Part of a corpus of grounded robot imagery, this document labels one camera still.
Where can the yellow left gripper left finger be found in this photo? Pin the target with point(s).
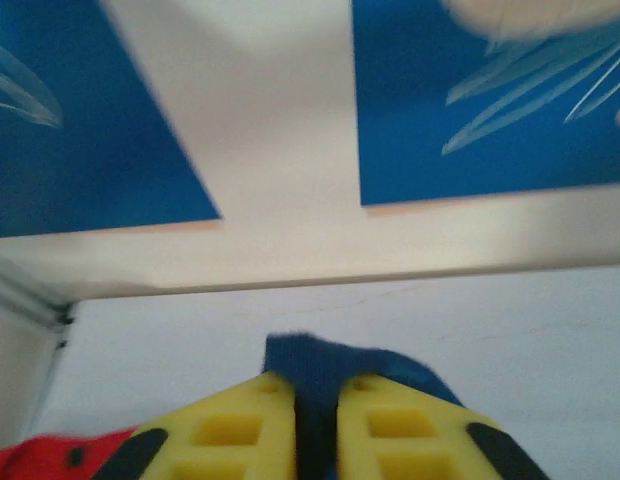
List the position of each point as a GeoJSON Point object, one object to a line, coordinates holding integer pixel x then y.
{"type": "Point", "coordinates": [230, 435]}

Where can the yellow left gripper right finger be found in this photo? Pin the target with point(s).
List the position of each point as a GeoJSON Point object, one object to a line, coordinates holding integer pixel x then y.
{"type": "Point", "coordinates": [405, 430]}

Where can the navy blue t-shirt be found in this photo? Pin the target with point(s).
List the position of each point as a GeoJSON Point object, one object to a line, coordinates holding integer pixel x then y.
{"type": "Point", "coordinates": [330, 360]}

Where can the red folded t-shirt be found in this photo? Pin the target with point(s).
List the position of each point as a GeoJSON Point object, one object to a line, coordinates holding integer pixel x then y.
{"type": "Point", "coordinates": [30, 457]}

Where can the aluminium frame post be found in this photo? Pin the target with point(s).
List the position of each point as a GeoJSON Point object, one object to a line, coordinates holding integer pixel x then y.
{"type": "Point", "coordinates": [20, 300]}

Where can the blue wall panel lily print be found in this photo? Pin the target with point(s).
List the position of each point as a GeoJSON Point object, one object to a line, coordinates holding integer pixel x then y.
{"type": "Point", "coordinates": [90, 150]}

